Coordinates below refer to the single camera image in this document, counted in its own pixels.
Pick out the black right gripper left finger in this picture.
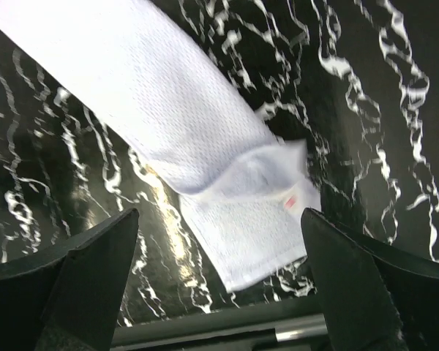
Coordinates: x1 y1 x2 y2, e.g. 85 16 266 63
0 208 139 350

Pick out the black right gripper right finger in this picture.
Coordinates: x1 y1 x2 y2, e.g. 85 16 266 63
301 208 439 350

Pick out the white terry towel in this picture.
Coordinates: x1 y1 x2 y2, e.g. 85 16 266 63
0 1 320 292

